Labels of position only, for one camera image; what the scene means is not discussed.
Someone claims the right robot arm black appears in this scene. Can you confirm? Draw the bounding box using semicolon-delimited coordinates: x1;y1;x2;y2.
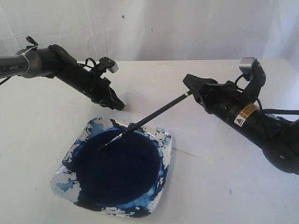
183;74;299;175

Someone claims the white paper sheet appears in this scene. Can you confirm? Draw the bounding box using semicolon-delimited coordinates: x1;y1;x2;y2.
111;86;223;161

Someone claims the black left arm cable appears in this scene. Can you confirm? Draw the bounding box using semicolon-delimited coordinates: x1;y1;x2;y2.
77;57;99;73

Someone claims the black paintbrush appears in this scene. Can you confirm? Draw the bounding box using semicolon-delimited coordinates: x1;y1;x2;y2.
98;91;191;150

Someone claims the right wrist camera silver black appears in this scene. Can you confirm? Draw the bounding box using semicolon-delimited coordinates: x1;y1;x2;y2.
239;57;267;98

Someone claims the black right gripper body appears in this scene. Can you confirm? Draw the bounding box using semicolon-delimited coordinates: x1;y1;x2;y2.
197;80;248;117

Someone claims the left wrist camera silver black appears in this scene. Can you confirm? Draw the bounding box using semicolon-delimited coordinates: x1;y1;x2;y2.
99;57;119;73

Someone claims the square plate with blue paint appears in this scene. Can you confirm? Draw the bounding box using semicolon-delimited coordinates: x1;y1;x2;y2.
50;117;172;218

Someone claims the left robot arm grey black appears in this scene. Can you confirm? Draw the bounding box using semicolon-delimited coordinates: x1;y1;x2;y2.
0;36;124;111

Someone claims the white backdrop curtain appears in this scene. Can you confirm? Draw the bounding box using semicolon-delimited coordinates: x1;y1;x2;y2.
0;0;299;61

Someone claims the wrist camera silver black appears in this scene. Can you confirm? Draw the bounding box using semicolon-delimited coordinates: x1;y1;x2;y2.
239;57;267;98
99;57;119;73

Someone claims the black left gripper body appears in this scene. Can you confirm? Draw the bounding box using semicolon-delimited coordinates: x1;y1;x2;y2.
80;76;111;104

